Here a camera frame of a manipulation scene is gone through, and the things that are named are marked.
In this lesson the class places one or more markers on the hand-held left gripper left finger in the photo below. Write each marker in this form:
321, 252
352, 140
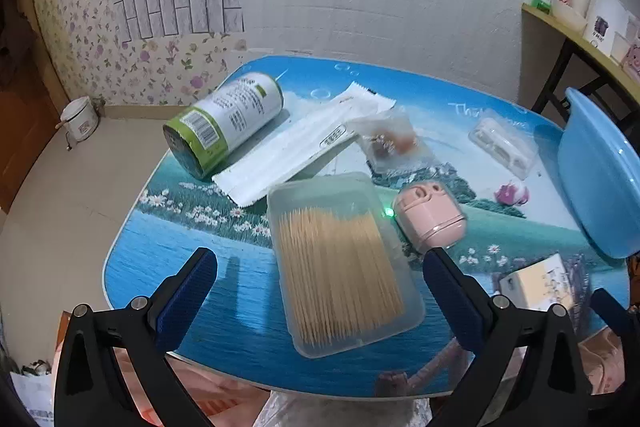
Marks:
187, 292

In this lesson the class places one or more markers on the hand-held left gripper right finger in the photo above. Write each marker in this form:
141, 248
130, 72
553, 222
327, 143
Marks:
450, 292

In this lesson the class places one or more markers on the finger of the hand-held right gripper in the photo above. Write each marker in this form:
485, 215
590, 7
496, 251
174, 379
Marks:
607, 307

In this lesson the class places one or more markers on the small yellow white box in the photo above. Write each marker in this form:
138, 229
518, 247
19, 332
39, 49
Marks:
540, 282

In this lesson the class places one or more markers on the small pink case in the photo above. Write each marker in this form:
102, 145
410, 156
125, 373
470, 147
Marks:
430, 217

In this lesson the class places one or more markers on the clear box of toothpicks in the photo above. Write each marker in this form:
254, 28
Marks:
340, 267

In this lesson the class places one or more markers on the light blue plastic basin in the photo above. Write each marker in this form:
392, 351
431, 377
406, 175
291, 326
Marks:
595, 177

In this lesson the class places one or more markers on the green white cylindrical canister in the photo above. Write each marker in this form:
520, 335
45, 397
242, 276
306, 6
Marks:
225, 122

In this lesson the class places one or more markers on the pink printed cloth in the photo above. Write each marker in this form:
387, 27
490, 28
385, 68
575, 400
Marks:
200, 382

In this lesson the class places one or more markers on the small pink white toy figure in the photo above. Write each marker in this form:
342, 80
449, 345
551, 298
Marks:
510, 193

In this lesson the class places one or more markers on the clear case of floss picks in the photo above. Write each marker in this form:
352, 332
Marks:
502, 147

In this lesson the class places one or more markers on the translucent plastic bag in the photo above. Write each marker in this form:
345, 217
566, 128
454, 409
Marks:
340, 412

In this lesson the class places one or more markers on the clear bag of small trinkets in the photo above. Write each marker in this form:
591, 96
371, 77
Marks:
390, 139

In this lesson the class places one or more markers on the long white wrapped packet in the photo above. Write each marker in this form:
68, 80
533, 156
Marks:
280, 152

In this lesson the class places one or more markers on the white printed plastic bag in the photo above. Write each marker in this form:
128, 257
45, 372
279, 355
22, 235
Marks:
35, 397

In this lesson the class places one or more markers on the white rice cooker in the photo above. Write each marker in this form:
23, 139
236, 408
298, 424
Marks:
80, 119

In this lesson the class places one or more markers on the brown wooden door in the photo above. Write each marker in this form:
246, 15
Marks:
25, 107

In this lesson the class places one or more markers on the pink printed pack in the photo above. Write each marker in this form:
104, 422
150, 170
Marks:
632, 52

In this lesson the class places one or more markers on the white cup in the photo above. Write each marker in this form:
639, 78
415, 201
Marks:
621, 47

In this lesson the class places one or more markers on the wooden side table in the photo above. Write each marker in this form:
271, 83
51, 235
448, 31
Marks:
560, 27

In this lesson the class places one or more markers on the small green item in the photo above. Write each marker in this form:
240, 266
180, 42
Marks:
540, 4

